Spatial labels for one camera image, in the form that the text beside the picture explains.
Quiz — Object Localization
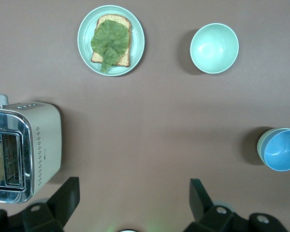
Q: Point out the green lettuce leaf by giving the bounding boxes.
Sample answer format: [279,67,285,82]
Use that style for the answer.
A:
[90,19,131,73]

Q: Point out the sage green bowl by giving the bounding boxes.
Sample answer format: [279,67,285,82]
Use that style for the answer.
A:
[257,127,290,167]

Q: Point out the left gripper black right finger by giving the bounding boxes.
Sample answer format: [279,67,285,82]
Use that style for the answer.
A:
[183,178,243,232]

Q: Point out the pale mint bowl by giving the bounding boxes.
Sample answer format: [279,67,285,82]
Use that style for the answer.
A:
[189,23,240,74]

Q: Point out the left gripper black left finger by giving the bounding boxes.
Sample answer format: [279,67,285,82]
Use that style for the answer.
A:
[23,176,81,232]

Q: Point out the cream and chrome toaster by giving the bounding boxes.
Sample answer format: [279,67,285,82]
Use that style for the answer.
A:
[0,94,63,204]

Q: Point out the blue bowl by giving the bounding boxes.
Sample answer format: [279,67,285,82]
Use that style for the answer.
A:
[263,130,290,172]

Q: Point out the pale green plate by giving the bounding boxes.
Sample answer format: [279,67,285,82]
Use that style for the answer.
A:
[77,4,145,77]

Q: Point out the toast slice under lettuce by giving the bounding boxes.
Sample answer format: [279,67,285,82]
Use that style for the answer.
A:
[91,14,132,68]

